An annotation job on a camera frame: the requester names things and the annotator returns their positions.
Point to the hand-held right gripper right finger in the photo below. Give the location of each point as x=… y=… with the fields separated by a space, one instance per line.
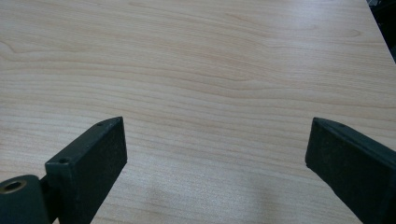
x=351 y=161

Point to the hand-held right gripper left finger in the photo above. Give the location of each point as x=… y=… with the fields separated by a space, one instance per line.
x=90 y=161

